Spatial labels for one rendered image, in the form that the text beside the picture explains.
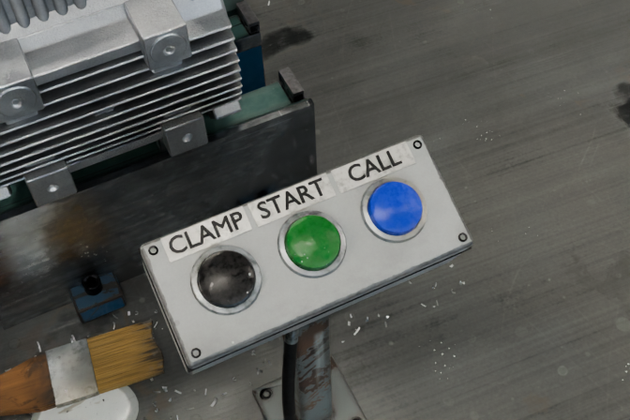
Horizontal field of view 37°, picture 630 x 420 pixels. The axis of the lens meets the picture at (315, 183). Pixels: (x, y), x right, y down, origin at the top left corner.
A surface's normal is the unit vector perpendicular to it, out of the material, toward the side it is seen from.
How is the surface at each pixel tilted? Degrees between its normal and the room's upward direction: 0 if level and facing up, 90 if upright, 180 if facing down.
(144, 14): 0
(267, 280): 23
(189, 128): 90
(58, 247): 90
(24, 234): 90
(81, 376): 0
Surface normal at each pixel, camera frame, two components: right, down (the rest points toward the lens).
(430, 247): 0.14, -0.28
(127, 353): 0.00, -0.59
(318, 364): 0.43, 0.71
